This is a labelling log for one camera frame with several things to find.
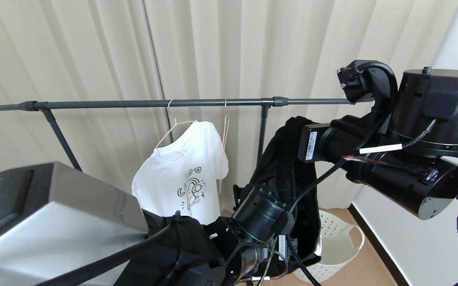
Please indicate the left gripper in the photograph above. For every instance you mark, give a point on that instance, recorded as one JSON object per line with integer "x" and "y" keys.
{"x": 261, "y": 258}

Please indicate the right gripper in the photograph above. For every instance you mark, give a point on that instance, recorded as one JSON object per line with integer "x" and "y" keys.
{"x": 404, "y": 182}

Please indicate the black garment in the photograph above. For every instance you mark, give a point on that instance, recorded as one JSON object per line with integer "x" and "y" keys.
{"x": 284, "y": 159}

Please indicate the pink clothes hanger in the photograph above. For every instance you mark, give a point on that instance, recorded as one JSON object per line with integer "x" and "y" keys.
{"x": 224, "y": 147}
{"x": 165, "y": 137}

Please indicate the white printed t-shirt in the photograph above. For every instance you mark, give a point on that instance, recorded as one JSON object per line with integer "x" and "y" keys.
{"x": 165, "y": 178}

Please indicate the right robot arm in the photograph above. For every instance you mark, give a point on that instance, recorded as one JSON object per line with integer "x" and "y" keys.
{"x": 435, "y": 103}

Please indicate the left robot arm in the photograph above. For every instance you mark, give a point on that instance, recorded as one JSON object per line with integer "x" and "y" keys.
{"x": 54, "y": 222}

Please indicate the white laundry basket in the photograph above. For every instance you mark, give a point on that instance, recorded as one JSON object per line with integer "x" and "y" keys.
{"x": 344, "y": 246}

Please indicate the black clothes rack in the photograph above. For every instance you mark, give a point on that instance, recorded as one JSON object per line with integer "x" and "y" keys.
{"x": 113, "y": 104}

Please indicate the beige curtain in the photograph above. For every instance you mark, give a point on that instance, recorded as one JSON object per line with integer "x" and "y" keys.
{"x": 233, "y": 47}

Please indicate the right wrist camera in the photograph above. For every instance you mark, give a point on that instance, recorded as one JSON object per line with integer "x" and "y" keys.
{"x": 356, "y": 83}

